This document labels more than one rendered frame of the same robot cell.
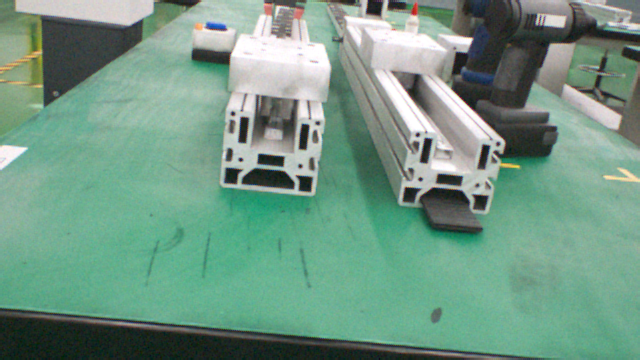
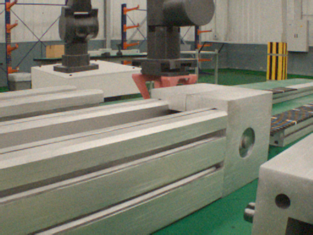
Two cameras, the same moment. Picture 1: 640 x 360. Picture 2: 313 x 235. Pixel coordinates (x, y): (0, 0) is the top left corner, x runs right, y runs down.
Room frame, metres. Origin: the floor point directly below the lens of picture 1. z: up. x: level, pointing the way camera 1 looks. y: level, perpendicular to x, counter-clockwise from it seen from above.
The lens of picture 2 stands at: (1.23, -0.29, 0.92)
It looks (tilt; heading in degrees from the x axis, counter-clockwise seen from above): 13 degrees down; 52
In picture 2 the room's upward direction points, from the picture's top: straight up
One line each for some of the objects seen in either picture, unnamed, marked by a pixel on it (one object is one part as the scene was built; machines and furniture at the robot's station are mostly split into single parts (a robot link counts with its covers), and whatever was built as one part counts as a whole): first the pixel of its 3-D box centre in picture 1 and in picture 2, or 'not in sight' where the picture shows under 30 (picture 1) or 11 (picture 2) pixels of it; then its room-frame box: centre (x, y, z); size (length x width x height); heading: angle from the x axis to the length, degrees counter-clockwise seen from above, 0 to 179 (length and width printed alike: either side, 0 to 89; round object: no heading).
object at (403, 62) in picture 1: (398, 58); not in sight; (1.04, -0.10, 0.87); 0.16 x 0.11 x 0.07; 5
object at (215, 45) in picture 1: (219, 43); not in sight; (1.29, 0.24, 0.81); 0.10 x 0.08 x 0.06; 95
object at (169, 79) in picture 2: (288, 17); (169, 89); (1.58, 0.13, 0.85); 0.07 x 0.07 x 0.09; 6
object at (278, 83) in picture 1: (278, 76); not in sight; (0.78, 0.07, 0.87); 0.16 x 0.11 x 0.07; 5
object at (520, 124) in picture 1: (537, 77); not in sight; (0.93, -0.29, 0.89); 0.20 x 0.08 x 0.22; 116
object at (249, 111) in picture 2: (358, 41); (203, 131); (1.48, -0.04, 0.83); 0.12 x 0.09 x 0.10; 95
